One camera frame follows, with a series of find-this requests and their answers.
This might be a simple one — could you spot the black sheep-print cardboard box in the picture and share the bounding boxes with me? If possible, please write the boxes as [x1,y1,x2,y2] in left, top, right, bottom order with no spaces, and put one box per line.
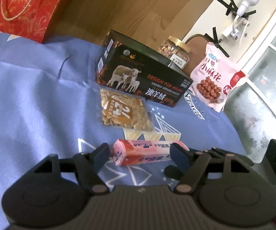
[95,30,193,107]

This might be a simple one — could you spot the pink snack stick box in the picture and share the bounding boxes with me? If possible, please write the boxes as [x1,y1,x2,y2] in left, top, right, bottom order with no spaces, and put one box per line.
[110,139,189,166]

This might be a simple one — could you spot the brown chair back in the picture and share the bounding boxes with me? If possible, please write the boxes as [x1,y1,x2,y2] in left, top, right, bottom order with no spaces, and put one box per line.
[183,34,209,76]

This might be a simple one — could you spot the pink twisted snack bag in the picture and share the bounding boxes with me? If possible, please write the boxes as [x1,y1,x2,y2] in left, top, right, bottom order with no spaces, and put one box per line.
[190,42,246,112]

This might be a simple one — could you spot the blue patterned tablecloth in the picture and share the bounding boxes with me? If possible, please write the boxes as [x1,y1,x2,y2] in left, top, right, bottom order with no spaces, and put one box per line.
[0,32,246,229]

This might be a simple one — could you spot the glass nut jar gold lid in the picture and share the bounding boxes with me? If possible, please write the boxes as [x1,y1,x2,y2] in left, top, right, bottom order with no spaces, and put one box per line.
[157,36,191,69]

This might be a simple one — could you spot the orange nut snack packet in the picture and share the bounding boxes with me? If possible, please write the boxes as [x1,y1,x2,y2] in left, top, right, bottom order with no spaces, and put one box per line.
[99,88,153,131]

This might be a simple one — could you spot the red gift bag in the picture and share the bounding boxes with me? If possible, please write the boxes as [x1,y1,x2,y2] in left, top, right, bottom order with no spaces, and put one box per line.
[0,0,70,43]

